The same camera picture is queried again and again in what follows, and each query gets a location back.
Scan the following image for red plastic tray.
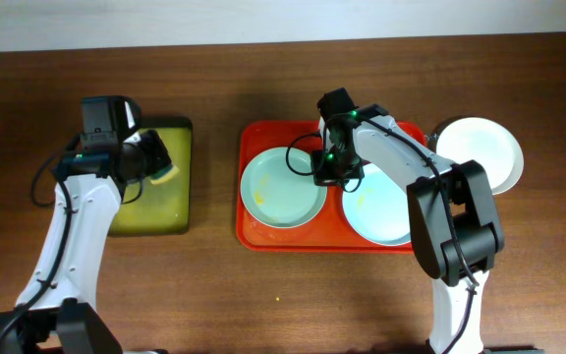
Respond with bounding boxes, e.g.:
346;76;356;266
236;120;413;254

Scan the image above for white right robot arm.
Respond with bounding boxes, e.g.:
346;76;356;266
314;102;504;353

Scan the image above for pale green plate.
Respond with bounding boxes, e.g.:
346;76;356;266
240;147;327;229

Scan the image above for yellow green scrub sponge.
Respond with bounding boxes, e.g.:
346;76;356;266
149;164;180;185

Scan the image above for light blue plate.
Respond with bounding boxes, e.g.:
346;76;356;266
341;164;411;247

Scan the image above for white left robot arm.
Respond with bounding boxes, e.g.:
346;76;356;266
0;130;175;353

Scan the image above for white plate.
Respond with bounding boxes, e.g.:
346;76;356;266
434;117;525;195

